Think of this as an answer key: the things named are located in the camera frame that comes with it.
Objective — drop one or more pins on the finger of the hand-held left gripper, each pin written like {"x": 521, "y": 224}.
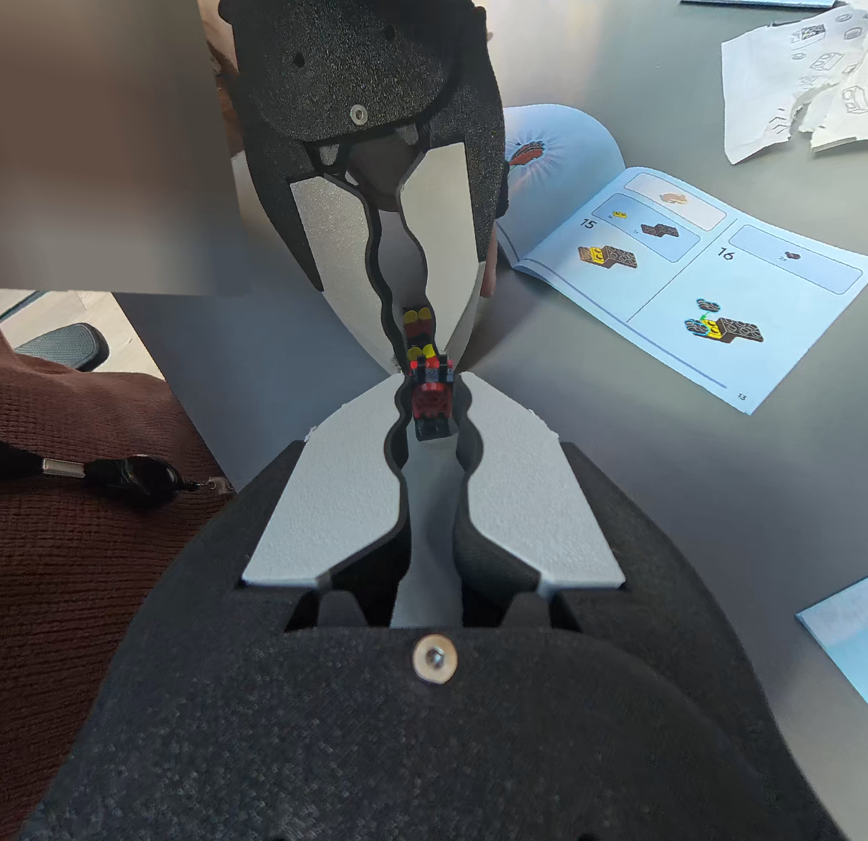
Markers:
{"x": 332, "y": 244}
{"x": 447, "y": 224}

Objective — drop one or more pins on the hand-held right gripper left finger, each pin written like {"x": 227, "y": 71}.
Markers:
{"x": 332, "y": 488}

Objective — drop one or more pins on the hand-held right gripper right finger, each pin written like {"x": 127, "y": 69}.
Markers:
{"x": 536, "y": 495}

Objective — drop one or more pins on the black yellow red brick strip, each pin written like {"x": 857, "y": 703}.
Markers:
{"x": 418, "y": 329}

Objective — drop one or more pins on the red black brick assembly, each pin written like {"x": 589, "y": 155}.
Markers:
{"x": 430, "y": 400}

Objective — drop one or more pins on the grey desk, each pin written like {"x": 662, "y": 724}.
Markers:
{"x": 678, "y": 515}

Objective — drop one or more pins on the person's left hand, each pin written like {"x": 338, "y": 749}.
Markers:
{"x": 489, "y": 271}

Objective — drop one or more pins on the black badge clip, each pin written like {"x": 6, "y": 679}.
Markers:
{"x": 135, "y": 475}

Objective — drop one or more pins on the open light blue instruction booklet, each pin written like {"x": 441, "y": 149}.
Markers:
{"x": 678, "y": 298}

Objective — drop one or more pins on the dark chair armrest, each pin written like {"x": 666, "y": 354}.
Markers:
{"x": 64, "y": 349}

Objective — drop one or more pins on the booklet with red spider picture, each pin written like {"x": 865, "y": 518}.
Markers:
{"x": 841, "y": 624}

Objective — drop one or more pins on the torn white paper bag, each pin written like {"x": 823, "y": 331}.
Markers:
{"x": 773, "y": 95}

